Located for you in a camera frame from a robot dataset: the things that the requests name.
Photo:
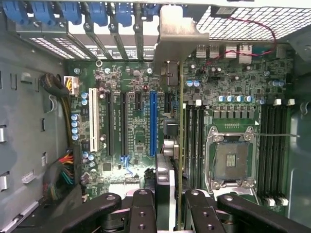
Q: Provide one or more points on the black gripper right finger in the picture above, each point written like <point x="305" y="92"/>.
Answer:
<point x="200" y="216"/>

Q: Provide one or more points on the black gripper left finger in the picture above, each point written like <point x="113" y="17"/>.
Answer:
<point x="143" y="216"/>

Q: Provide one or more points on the CPU socket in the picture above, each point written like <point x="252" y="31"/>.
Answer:
<point x="230" y="160"/>

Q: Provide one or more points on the black RAM slot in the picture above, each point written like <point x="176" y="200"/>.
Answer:
<point x="191" y="136"/>
<point x="285" y="150"/>
<point x="263" y="150"/>
<point x="201" y="136"/>
<point x="277" y="150"/>
<point x="270" y="150"/>

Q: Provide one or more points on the green motherboard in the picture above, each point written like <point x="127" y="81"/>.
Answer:
<point x="136" y="126"/>

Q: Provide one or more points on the blue expansion slot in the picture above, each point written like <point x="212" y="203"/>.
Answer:
<point x="153" y="123"/>

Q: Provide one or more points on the long black expansion slot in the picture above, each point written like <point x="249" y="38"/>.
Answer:
<point x="124" y="123"/>
<point x="109" y="123"/>

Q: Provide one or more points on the white expansion slot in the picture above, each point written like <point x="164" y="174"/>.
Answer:
<point x="93" y="119"/>

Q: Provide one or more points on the thin metal locking lever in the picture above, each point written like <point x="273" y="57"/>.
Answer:
<point x="274" y="135"/>

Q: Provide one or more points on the short black expansion slot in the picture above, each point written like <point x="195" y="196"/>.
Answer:
<point x="168" y="102"/>
<point x="138" y="100"/>

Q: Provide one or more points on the open dark grey PC case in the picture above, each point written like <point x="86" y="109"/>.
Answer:
<point x="301" y="157"/>

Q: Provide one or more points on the white power connector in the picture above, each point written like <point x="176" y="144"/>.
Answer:
<point x="71" y="85"/>

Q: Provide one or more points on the grey power supply unit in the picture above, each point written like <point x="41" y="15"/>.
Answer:
<point x="24" y="109"/>

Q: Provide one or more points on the blue slot retainer clip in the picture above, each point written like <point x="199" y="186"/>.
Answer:
<point x="124" y="13"/>
<point x="98" y="12"/>
<point x="71" y="12"/>
<point x="43" y="12"/>
<point x="15" y="11"/>
<point x="151" y="9"/>

